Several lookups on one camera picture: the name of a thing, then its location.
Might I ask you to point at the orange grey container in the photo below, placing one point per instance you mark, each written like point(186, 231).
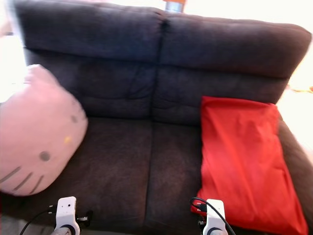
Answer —
point(174, 5)

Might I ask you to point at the pink cat face pillow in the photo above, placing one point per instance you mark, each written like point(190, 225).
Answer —
point(39, 132)

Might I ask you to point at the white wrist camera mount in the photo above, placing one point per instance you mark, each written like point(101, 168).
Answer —
point(216, 215)
point(67, 210)

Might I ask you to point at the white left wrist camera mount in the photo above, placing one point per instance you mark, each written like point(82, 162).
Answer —
point(67, 210)

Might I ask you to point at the brown fabric sofa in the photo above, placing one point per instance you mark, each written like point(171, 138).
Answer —
point(142, 161)

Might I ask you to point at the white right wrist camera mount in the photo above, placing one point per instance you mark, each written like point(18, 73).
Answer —
point(216, 215)

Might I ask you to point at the red pillow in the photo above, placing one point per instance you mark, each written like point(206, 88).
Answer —
point(244, 161)

